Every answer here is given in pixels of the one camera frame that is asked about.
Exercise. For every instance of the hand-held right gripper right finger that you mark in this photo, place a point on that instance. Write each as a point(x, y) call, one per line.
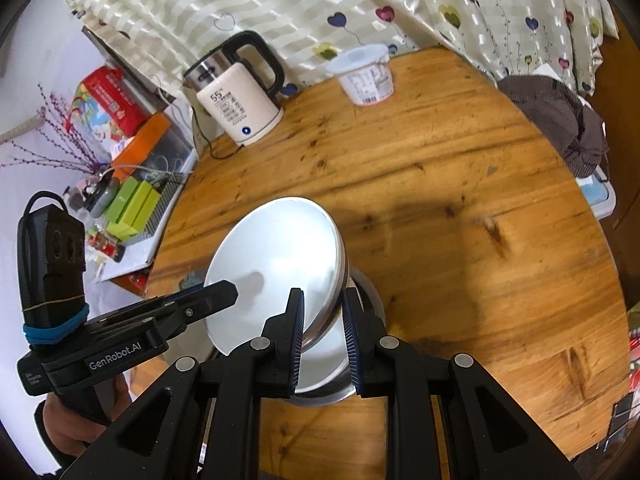
point(350, 345)

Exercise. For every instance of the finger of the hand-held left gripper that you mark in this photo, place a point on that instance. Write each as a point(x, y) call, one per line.
point(210, 295)
point(192, 282)

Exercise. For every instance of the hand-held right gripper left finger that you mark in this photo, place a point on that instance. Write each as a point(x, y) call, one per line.
point(295, 345)

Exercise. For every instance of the white bowl with blue stripe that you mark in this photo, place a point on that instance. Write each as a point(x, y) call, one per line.
point(322, 372)
point(270, 250)

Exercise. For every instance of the person's left hand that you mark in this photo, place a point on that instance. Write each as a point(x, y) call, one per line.
point(65, 430)

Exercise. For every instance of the small red jar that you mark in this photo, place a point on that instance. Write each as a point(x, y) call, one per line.
point(102, 245)

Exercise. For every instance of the white tray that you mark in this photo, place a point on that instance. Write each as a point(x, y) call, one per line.
point(130, 260)

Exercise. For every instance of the grey oval object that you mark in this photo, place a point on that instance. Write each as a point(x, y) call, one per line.
point(102, 197)

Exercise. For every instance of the grey chevron basket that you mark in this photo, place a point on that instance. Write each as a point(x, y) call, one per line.
point(165, 200)

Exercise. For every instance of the green boxes stack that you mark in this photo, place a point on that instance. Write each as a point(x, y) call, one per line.
point(142, 210)

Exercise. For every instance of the green box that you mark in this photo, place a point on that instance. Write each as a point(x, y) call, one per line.
point(122, 200)

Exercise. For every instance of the clear plastic box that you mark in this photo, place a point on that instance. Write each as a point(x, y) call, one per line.
point(170, 155)

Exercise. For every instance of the purple decorative branches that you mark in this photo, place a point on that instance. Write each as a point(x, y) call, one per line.
point(55, 125)

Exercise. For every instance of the orange box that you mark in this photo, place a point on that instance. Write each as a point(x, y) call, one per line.
point(145, 140)

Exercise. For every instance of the white electric kettle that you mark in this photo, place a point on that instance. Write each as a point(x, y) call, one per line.
point(235, 110)

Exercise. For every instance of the white plastic cup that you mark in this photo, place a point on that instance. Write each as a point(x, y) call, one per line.
point(367, 80)

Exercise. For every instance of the dark brown cloth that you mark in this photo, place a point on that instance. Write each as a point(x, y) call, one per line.
point(555, 115)

